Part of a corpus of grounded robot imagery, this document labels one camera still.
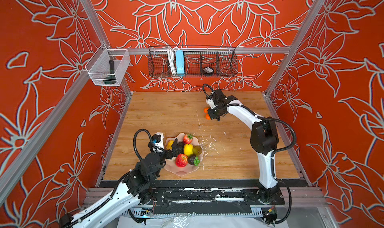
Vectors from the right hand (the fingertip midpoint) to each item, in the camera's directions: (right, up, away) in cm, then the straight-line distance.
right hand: (209, 113), depth 96 cm
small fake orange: (-1, -2, -3) cm, 4 cm away
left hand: (-23, -12, -22) cm, 35 cm away
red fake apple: (-17, -25, -19) cm, 35 cm away
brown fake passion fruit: (-9, -20, -17) cm, 28 cm away
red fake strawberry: (-14, -15, -11) cm, 23 cm away
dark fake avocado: (-18, -19, -13) cm, 29 cm away
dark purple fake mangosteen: (-11, -24, -19) cm, 32 cm away
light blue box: (-19, +31, -7) cm, 37 cm away
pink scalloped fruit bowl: (-23, -29, -15) cm, 39 cm away
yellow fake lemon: (-14, -20, -15) cm, 28 cm away
